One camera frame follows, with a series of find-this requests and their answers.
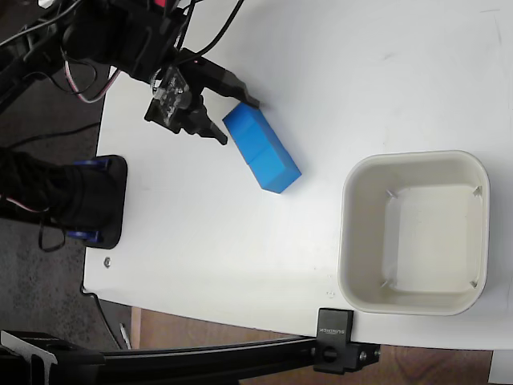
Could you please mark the black metal stand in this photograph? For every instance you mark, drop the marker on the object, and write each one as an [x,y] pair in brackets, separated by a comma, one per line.
[36,357]

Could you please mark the small circuit board camera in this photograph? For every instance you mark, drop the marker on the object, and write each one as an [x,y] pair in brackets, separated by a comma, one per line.
[170,92]

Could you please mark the small metal screw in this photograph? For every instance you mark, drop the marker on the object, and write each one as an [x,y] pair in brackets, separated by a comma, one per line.
[107,262]

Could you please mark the white square bowl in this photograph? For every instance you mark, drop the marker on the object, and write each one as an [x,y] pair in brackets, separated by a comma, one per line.
[425,236]

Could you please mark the black six-joint robot arm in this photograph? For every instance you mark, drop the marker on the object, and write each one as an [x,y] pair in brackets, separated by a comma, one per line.
[104,40]

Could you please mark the black aluminium rail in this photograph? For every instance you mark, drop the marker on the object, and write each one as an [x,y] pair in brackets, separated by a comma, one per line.
[208,359]

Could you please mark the white pen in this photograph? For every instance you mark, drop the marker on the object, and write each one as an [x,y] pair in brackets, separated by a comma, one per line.
[125,336]

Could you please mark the black table clamp bracket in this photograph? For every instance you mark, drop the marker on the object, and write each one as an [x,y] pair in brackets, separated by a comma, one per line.
[334,337]

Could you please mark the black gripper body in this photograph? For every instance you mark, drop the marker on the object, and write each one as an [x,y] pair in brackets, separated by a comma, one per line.
[196,76]

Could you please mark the blue cube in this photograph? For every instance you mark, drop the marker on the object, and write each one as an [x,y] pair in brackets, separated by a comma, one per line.
[274,170]
[256,142]
[242,118]

